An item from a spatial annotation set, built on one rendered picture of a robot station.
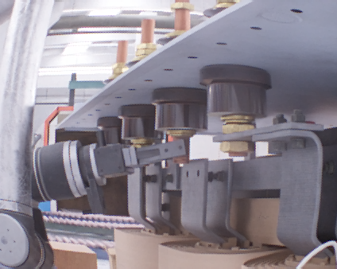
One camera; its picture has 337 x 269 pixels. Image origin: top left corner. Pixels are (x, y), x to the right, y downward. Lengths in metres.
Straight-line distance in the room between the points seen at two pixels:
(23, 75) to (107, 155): 0.23
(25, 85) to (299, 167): 0.53
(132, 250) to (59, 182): 0.40
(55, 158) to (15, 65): 0.22
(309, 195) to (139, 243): 0.80
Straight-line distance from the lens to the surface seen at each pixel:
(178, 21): 1.23
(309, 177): 0.77
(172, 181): 1.48
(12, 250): 1.03
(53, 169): 1.19
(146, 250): 1.49
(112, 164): 1.16
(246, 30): 0.69
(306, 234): 0.76
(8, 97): 1.10
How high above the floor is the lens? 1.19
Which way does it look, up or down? 4 degrees up
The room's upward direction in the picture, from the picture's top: 1 degrees clockwise
